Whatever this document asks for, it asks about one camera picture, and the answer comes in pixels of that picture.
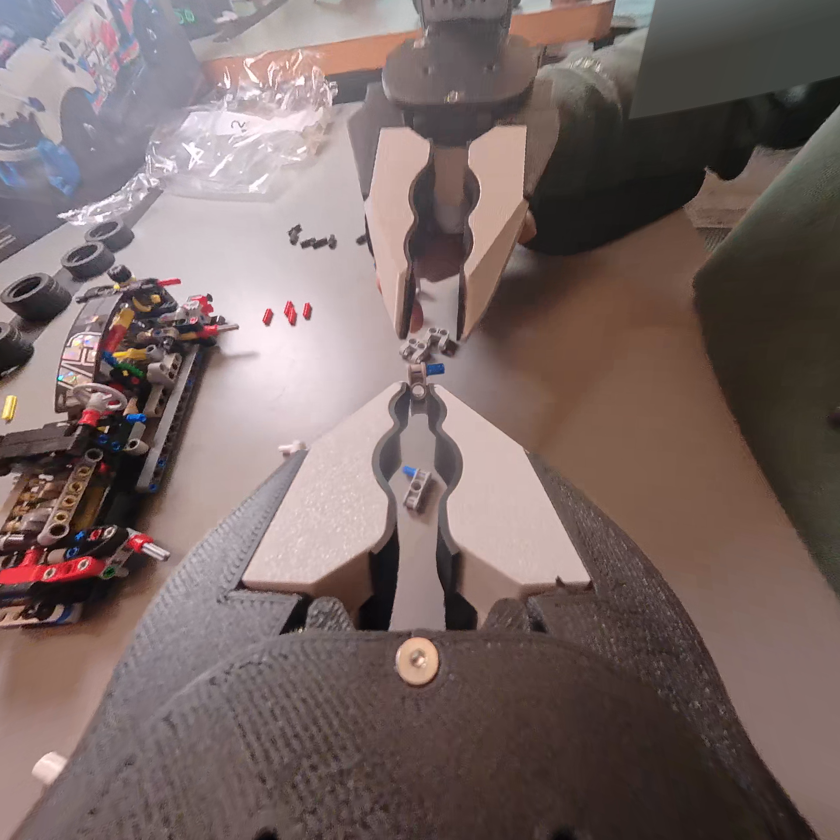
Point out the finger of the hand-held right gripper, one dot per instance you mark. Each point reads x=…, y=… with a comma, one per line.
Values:
x=390, y=216
x=499, y=210

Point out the white tube connector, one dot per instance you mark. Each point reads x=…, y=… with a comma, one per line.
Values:
x=49, y=768
x=292, y=447

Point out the wooden background desk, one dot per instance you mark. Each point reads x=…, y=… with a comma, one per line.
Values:
x=328, y=33

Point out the black toy tyre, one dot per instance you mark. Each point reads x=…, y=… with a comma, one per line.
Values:
x=88, y=262
x=111, y=236
x=36, y=298
x=13, y=351

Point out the black toy set box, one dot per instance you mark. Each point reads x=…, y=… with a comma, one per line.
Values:
x=65, y=85

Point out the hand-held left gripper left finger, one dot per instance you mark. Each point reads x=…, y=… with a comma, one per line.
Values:
x=315, y=525

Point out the grey brick connector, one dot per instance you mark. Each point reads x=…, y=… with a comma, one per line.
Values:
x=417, y=492
x=439, y=339
x=418, y=384
x=413, y=351

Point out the clear plastic bag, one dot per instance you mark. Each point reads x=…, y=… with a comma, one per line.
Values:
x=216, y=144

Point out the toy brick car chassis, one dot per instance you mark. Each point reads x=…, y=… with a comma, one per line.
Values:
x=98, y=426

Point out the yellow toy axle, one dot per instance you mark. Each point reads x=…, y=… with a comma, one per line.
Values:
x=9, y=407

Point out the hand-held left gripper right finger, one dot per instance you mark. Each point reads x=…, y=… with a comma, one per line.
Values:
x=518, y=525

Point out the person's right hand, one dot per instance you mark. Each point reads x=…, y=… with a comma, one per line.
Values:
x=439, y=256

